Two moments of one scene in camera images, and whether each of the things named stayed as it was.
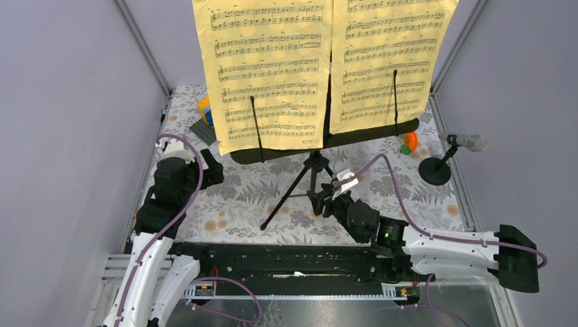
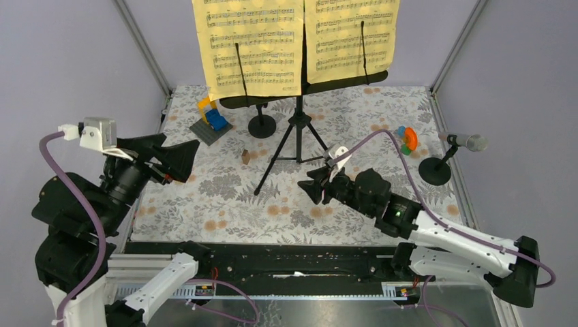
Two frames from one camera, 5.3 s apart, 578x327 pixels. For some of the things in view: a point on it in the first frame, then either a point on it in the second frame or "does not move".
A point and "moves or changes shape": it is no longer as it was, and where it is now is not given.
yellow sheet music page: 370,39 moves or changes shape
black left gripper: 213,174 -> 178,158
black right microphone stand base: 435,171 does not move
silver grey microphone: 475,142 does not move
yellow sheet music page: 277,52 moves or changes shape
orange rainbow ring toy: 410,140 does not move
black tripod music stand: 331,141 -> 291,148
